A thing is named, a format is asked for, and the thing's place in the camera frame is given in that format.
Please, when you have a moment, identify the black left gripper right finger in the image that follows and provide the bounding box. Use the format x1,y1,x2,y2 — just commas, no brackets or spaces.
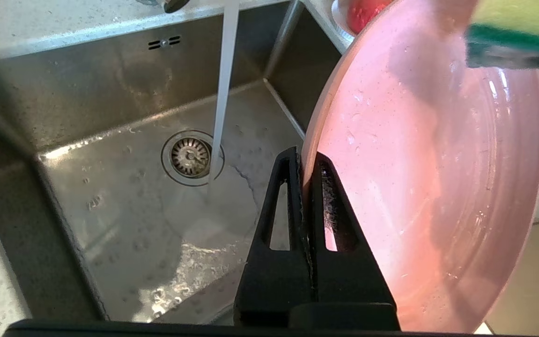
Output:
309,152,401,331

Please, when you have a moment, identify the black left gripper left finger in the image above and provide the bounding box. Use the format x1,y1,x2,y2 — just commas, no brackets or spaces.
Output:
233,147,315,329

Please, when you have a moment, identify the red apple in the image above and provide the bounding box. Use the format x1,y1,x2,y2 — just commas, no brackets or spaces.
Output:
347,0,392,35

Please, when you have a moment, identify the stainless steel sink basin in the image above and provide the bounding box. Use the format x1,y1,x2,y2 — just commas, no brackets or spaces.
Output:
0,0,346,324

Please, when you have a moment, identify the running tap water stream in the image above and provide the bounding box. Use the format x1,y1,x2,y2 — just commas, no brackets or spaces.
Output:
205,0,242,199

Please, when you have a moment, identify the chrome kitchen faucet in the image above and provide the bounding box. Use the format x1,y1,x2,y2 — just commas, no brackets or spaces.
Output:
137,0,191,14

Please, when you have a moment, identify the small white dish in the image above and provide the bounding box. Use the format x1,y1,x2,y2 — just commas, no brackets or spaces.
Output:
331,0,360,44

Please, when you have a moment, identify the yellow fish-shaped sponge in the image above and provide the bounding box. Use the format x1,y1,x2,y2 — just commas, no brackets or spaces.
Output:
465,0,539,71

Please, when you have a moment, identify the pink round plate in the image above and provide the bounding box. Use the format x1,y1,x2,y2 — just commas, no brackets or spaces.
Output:
300,0,539,334

